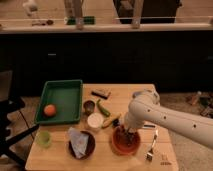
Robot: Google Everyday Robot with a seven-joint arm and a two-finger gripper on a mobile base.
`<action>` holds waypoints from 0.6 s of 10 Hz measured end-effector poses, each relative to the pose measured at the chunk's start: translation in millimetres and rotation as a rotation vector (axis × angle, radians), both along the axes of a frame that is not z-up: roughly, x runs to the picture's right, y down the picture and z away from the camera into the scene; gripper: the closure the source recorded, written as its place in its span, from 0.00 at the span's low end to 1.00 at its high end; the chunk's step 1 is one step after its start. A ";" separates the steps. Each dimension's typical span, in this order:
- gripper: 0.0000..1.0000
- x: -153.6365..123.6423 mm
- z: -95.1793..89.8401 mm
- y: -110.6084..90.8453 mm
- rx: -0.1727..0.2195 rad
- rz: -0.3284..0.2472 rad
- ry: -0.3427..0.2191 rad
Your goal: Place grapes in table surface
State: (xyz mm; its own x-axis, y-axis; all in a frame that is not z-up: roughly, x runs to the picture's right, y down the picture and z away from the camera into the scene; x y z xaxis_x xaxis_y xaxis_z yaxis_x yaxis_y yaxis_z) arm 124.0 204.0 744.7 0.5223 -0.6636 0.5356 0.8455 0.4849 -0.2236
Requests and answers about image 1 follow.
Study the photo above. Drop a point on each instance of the green plastic tray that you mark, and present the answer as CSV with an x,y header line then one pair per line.
x,y
66,96

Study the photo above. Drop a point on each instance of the light green cup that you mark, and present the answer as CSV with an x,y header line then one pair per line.
x,y
43,139

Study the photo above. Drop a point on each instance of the orange bowl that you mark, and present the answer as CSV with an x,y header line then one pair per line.
x,y
124,144

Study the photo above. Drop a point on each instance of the dark brown plate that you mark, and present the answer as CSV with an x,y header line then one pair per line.
x,y
89,148

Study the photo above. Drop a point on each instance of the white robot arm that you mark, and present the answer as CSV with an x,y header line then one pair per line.
x,y
145,106

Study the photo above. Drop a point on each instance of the green chili pepper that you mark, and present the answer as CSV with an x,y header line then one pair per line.
x,y
102,109

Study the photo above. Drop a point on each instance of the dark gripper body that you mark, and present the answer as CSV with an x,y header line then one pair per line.
x,y
127,135

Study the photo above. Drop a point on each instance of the grey folded cloth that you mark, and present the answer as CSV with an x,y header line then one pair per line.
x,y
78,141

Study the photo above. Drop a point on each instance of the small dark metal cup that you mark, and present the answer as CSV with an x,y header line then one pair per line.
x,y
89,107

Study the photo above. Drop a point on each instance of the dish brush with white handle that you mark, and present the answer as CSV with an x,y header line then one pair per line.
x,y
119,122

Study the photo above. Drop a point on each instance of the orange fruit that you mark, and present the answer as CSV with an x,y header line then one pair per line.
x,y
50,110

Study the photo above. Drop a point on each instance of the white round lid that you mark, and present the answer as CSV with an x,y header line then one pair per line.
x,y
95,120

